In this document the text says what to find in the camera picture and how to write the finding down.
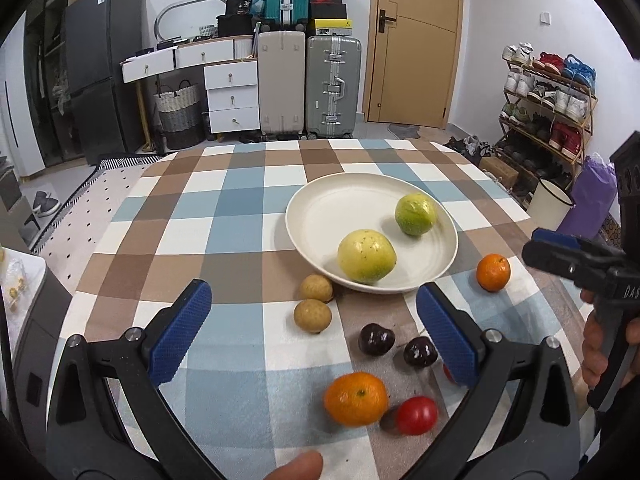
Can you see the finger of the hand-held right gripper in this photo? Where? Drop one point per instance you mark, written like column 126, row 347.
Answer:
column 557, row 238
column 555, row 260

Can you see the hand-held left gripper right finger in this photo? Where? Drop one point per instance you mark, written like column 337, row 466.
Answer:
column 447, row 332

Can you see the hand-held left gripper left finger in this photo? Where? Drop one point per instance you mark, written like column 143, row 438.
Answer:
column 182, row 335

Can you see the dark red cherry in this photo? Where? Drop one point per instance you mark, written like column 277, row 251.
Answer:
column 376, row 340
column 420, row 352

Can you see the mandarin orange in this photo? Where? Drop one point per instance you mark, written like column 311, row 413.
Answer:
column 356, row 400
column 493, row 273

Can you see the red cherry tomato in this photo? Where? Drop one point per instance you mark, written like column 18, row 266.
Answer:
column 417, row 415

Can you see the yellow-green round fruit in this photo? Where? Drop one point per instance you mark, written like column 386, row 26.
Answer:
column 367, row 256

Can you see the green round fruit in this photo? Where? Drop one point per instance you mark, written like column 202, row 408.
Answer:
column 415, row 215

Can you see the brown longan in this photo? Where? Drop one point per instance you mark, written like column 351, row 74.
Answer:
column 316, row 288
column 312, row 316

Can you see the white round plate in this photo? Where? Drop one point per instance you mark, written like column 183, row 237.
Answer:
column 325, row 210

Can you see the person's right hand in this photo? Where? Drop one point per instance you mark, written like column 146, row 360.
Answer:
column 594, row 355

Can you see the person's left hand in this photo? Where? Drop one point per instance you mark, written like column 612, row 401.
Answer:
column 297, row 467

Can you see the white bucket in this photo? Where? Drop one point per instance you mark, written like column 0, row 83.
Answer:
column 547, row 205

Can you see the purple bag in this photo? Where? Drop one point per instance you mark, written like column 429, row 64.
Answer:
column 592, row 195

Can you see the cardboard box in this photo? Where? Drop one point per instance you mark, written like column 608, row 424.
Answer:
column 500, row 172

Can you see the wooden shoe rack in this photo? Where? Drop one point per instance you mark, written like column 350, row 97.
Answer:
column 590, row 115

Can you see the shoe rack with shoes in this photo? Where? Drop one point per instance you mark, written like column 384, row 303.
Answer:
column 550, row 100

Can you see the patterned floor rug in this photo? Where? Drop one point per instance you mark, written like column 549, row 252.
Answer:
column 85, row 195

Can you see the clear plastic bag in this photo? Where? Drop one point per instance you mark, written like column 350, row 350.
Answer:
column 12, row 280

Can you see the grey doormat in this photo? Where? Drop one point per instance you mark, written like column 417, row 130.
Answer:
column 404, row 131

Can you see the grey slippers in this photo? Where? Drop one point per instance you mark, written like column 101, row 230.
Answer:
column 46, row 204

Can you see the wooden broom stick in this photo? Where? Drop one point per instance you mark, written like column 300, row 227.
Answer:
column 145, row 120

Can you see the woven laundry basket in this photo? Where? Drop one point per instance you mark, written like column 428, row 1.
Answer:
column 177, row 115

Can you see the wooden door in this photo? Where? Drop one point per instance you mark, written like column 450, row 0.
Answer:
column 415, row 60

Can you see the white desk with drawers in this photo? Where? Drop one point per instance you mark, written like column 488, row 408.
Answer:
column 230, row 95

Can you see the beige suitcase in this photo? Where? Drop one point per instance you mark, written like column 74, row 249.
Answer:
column 281, row 85

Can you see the silver suitcase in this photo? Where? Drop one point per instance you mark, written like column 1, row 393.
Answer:
column 332, row 85

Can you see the dark grey refrigerator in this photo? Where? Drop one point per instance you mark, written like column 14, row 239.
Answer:
column 102, row 60

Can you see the dark glass cabinet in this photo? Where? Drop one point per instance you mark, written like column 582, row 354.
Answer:
column 47, row 70

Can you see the yellow and black box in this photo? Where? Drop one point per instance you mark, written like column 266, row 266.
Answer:
column 332, row 26

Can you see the black storage box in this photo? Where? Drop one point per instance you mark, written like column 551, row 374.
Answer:
column 237, row 26

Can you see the plain black shoe box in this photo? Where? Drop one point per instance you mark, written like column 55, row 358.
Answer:
column 327, row 12

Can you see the black bag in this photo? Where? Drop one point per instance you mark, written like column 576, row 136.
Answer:
column 239, row 2

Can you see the white wall switch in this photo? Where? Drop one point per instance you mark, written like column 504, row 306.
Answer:
column 545, row 18

